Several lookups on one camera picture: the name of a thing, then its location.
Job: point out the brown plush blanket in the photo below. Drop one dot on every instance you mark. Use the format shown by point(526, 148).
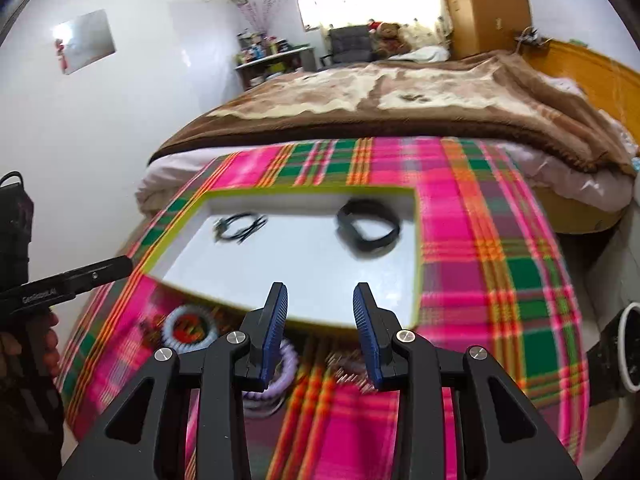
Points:
point(400, 120)

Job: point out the wooden wardrobe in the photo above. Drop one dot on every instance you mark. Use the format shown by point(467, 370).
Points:
point(480, 5)

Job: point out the brown teddy bear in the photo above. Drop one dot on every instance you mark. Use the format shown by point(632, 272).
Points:
point(390, 36)

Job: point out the gold rhinestone brooch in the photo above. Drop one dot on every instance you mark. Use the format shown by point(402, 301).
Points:
point(345, 372)

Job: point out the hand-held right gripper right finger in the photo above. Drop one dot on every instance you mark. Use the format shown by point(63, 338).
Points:
point(365, 340)

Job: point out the pink green plaid blanket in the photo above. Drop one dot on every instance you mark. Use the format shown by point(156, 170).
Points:
point(475, 285)

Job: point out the cluster of toiletry bottles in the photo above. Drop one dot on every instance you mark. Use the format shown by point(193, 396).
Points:
point(260, 50)

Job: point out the white-rimmed trash bin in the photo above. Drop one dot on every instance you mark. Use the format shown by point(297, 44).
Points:
point(607, 345)

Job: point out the person's left hand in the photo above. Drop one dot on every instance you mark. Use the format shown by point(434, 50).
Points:
point(52, 345)

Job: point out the white pillow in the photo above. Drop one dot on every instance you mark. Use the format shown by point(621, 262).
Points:
point(430, 52)

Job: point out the black smart band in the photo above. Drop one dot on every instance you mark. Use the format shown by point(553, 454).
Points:
point(345, 221)

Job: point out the bed with pale sheet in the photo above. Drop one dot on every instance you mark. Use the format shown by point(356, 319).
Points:
point(575, 185)

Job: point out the orange wooden headboard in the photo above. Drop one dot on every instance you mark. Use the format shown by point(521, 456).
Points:
point(585, 75)

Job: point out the wall poster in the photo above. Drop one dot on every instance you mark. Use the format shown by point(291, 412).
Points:
point(85, 40)

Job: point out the yellow-green shallow box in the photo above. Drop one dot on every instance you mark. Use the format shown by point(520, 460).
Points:
point(300, 265)

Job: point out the dressing desk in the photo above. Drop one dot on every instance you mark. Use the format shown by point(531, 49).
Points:
point(270, 62)

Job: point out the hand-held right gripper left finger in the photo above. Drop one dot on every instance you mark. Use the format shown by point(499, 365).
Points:
point(272, 340)

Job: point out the dark grey chair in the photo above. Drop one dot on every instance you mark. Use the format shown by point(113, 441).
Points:
point(347, 42)

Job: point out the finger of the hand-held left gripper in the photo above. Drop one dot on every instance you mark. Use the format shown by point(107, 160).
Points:
point(102, 271)

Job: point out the pink decorative branches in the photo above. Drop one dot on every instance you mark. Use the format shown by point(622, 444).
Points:
point(260, 15)

